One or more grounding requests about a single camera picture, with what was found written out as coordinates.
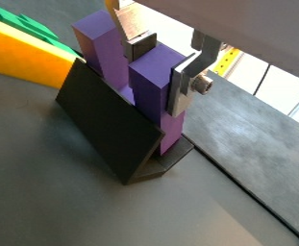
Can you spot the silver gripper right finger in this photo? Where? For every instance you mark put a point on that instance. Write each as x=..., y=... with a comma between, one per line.
x=188, y=75

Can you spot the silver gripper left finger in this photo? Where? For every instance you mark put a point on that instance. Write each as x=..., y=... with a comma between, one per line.
x=129, y=17

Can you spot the purple U-shaped block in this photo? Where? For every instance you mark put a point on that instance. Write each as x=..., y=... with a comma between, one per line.
x=140, y=80

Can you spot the green S-shaped block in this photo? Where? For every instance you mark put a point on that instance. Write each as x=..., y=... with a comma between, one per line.
x=33, y=28

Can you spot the yellow long bar block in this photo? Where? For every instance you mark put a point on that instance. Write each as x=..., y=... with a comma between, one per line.
x=32, y=60

